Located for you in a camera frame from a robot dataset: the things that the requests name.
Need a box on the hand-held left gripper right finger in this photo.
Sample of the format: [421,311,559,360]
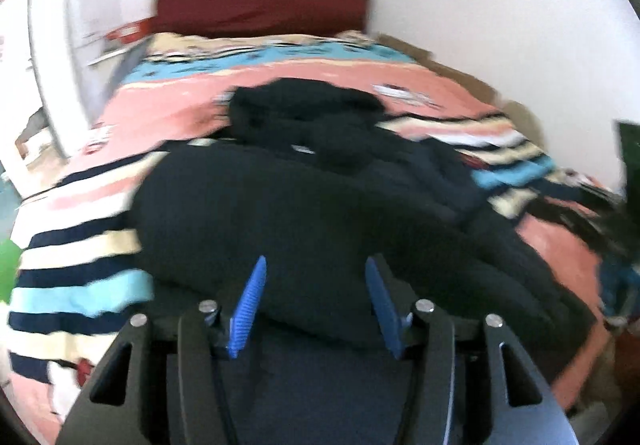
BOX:
[364,252,583,445]

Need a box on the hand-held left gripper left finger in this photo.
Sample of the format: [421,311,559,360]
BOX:
[55,255,268,445]

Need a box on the dark navy jacket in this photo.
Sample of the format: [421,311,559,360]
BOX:
[127,78,601,445]

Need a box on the striped cartoon cat blanket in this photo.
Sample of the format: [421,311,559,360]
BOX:
[7,30,626,441]

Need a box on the green plastic stool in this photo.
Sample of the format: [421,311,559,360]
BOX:
[0,240,23,301]

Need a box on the brown cardboard sheet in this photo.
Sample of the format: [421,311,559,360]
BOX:
[375,32,501,103]

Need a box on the grey leaning board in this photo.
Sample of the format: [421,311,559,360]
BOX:
[102,38,153,101]

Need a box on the dark green object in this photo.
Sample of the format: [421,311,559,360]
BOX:
[616,121,640,198]

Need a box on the red box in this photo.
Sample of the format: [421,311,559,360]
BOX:
[105,18,156,43]

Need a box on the dark red headboard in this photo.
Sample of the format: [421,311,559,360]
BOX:
[152,0,371,40]

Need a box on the white wall shelf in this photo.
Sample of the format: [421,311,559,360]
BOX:
[87,42,146,67]

